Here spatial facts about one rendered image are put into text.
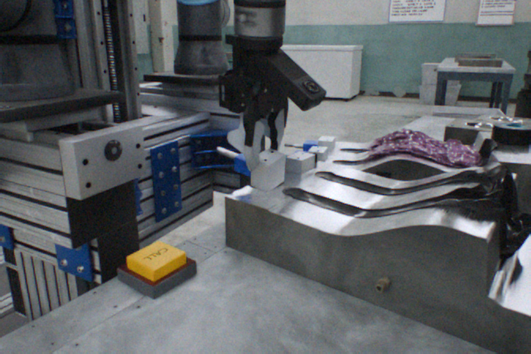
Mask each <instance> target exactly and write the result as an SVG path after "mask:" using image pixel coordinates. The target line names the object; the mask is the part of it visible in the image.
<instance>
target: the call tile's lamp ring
mask: <svg viewBox="0 0 531 354"><path fill-rule="evenodd" d="M186 260H187V261H188V263H186V264H184V265H182V266H180V267H179V268H177V269H174V271H173V272H171V273H169V274H168V275H165V276H163V277H161V278H160V279H158V280H157V281H156V282H152V281H151V280H150V279H148V278H146V277H143V276H142V275H139V274H137V273H135V272H134V271H132V270H130V269H127V268H125V267H126V266H128V264H127V263H125V264H123V265H121V266H120V267H118V269H120V270H122V271H123V272H125V273H128V274H130V275H132V276H134V277H136V278H137V279H139V280H141V281H143V282H145V283H146V284H148V285H150V286H152V287H155V286H157V285H158V284H160V283H161V281H164V280H165V279H168V278H169V277H171V276H173V275H174V274H176V273H178V272H179V271H182V269H184V268H186V267H187V266H189V265H191V264H192V263H195V262H196V261H195V260H192V259H189V258H188V257H186Z"/></svg>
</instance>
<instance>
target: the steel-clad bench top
mask: <svg viewBox="0 0 531 354"><path fill-rule="evenodd" d="M454 120H455V119H448V118H441V117H433V116H423V117H421V118H420V119H417V120H415V121H413V122H411V123H409V124H407V125H404V126H403V127H402V128H400V129H399V130H402V129H403V128H404V129H407V130H413V131H420V132H422V133H424V134H426V135H427V136H430V137H433V138H435V139H437V140H441V141H443V139H444V133H445V126H446V125H447V124H449V123H450V122H453V121H454ZM396 131H397V130H396ZM174 247H175V248H177V249H180V250H183V251H185V252H186V256H187V257H188V258H189V259H192V260H195V261H196V262H197V273H196V274H195V275H193V276H192V277H189V278H188V279H186V280H185V281H183V282H182V283H180V284H179V285H177V286H175V287H174V288H173V289H171V290H169V291H168V292H165V293H164V294H162V296H160V297H159V298H157V299H151V298H149V297H148V296H146V295H144V294H141V292H139V291H138V290H136V289H135V288H132V287H130V286H128V285H127V284H124V283H122V282H121V281H119V276H117V277H114V279H112V280H110V281H108V282H106V283H104V284H102V285H100V286H98V287H96V288H95V289H93V290H91V291H89V292H86V293H85V294H84V295H82V296H78V297H77V298H75V299H74V300H72V301H69V302H68V303H66V304H64V305H62V306H60V307H57V308H55V310H53V311H51V312H49V313H47V314H45V315H43V316H41V317H39V318H37V319H36V320H34V321H32V322H30V323H29V324H27V325H24V326H22V327H20V328H18V329H17V330H14V331H13V332H12V333H9V334H7V335H5V336H4V337H0V354H498V353H495V352H492V351H489V350H487V349H484V348H483V347H480V346H478V345H475V344H472V343H469V342H467V341H463V339H461V338H458V337H455V336H452V335H449V334H447V333H444V332H441V330H437V329H435V328H432V327H430V326H426V325H424V324H421V323H420V322H417V321H414V320H412V319H410V318H406V317H404V316H401V315H399V314H397V313H394V312H392V311H389V310H387V309H385V308H381V307H378V306H375V305H374V304H373V303H369V302H367V301H365V300H362V299H358V298H356V297H354V296H350V295H348V293H345V292H341V291H339V290H336V289H335V288H331V287H328V286H326V285H324V284H321V283H319V282H317V281H313V280H312V279H309V278H306V277H302V276H300V275H298V274H296V273H293V272H292V271H289V270H287V269H283V268H281V267H278V266H276V265H273V264H270V263H268V262H264V261H262V260H261V259H259V258H256V257H254V256H251V255H248V254H244V253H243V252H240V251H238V250H234V249H232V248H229V247H226V227H225V220H224V221H222V222H220V223H218V224H215V225H213V226H212V227H210V228H208V229H206V230H204V231H202V232H201V233H199V234H197V235H195V236H193V237H190V238H189V239H187V240H185V241H183V242H181V243H178V245H176V246H174Z"/></svg>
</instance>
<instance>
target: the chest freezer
mask: <svg viewBox="0 0 531 354"><path fill-rule="evenodd" d="M280 48H281V49H282V50H283V51H284V52H285V53H286V54H287V55H288V56H289V57H290V58H291V59H292V60H293V61H294V62H297V63H298V64H299V66H300V67H301V68H302V69H303V70H304V71H305V72H306V73H307V74H309V75H310V76H312V77H313V78H314V80H315V81H316V82H317V83H318V84H319V85H320V86H322V87H323V88H324V89H325V90H326V91H327V94H326V96H325V97H330V98H343V99H345V102H348V99H350V98H352V97H356V94H358V93H359V92H360V67H361V53H362V50H361V49H363V46H353V45H283V46H282V47H280Z"/></svg>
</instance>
